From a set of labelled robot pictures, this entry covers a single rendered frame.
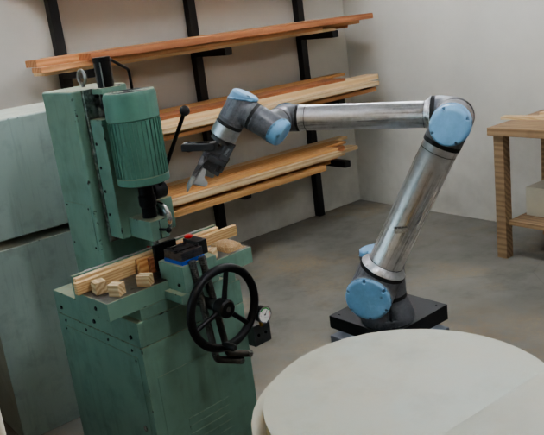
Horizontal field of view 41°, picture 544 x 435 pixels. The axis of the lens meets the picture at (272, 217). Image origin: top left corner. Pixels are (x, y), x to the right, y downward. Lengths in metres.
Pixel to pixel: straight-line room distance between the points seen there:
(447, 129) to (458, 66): 3.45
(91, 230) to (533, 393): 2.49
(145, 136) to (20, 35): 2.48
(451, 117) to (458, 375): 1.84
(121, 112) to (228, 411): 1.13
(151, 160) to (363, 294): 0.81
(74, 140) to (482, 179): 3.67
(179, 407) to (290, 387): 2.24
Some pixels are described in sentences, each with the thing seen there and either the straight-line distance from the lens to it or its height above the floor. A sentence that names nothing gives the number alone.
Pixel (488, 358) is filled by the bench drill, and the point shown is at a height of 1.54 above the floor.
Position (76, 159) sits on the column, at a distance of 2.65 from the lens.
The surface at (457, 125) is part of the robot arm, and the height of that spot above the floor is 1.32.
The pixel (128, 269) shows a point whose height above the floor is 0.92.
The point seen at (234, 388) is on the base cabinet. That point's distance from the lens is 2.72.
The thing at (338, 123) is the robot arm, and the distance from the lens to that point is 2.39.
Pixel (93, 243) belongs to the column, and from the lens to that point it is 2.70.
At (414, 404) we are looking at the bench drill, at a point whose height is 1.53.
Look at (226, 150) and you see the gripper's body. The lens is 2.40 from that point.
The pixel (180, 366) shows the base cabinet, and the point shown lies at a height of 0.59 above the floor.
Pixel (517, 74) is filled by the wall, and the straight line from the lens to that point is 5.33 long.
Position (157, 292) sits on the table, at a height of 0.87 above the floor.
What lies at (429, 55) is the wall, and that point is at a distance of 5.75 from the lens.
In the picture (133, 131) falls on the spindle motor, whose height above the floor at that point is 1.38.
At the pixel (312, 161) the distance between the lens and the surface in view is 5.43.
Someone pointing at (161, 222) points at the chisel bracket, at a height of 1.06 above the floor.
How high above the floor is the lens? 1.70
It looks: 16 degrees down
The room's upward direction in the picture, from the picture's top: 7 degrees counter-clockwise
